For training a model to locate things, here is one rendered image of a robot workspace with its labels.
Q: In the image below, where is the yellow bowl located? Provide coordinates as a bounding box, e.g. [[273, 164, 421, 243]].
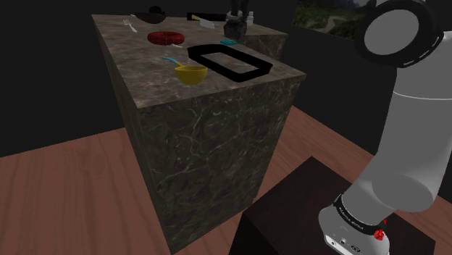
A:
[[174, 65, 209, 86]]

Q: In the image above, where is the black rectangular sink rim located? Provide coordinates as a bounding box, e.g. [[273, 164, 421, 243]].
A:
[[187, 43, 274, 83]]

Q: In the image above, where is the dark figure with white band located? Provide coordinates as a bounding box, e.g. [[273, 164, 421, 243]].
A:
[[223, 0, 248, 40]]

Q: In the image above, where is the dark robot stand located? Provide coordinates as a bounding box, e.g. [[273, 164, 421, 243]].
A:
[[228, 156, 437, 255]]

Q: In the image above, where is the black flat board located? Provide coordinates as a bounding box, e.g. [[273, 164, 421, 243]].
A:
[[186, 12, 227, 22]]

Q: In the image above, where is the dark brown bowl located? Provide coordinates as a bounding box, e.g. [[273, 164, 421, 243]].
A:
[[133, 12, 167, 25]]

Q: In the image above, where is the white fork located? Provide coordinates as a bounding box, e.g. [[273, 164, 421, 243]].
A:
[[122, 19, 138, 34]]

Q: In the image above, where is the blue handled spoon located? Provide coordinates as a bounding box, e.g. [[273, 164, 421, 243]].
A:
[[162, 56, 185, 68]]

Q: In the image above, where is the yellow handled cleaver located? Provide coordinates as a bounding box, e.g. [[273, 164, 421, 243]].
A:
[[191, 14, 216, 30]]

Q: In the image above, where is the red ring-shaped dish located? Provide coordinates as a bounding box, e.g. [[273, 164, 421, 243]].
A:
[[147, 30, 185, 46]]

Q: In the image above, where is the landscape wall picture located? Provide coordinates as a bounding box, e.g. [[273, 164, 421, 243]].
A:
[[290, 0, 369, 41]]

